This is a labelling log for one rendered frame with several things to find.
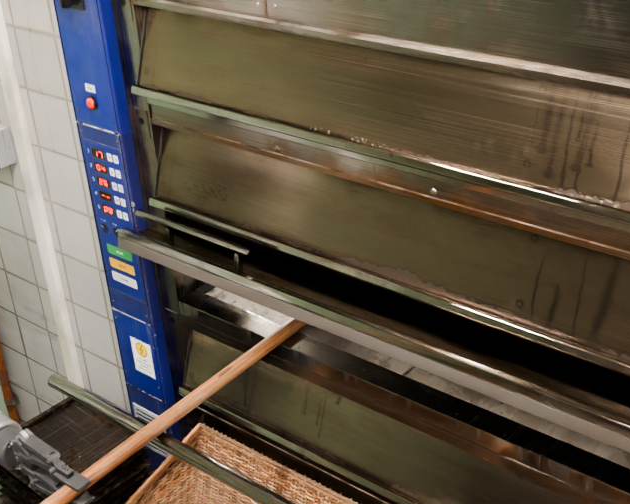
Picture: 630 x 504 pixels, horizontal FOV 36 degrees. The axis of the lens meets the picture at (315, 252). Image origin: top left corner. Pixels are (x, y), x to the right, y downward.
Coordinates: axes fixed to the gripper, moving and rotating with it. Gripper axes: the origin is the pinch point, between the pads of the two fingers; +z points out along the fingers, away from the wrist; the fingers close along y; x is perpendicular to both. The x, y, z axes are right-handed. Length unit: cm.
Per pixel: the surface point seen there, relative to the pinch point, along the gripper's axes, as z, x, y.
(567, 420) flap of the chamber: 75, -42, -22
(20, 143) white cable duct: -81, -55, -29
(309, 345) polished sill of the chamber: 7, -60, 1
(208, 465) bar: 14.6, -19.6, 1.9
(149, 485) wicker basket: -26, -35, 40
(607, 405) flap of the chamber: 78, -49, -22
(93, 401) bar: -18.7, -20.0, 1.9
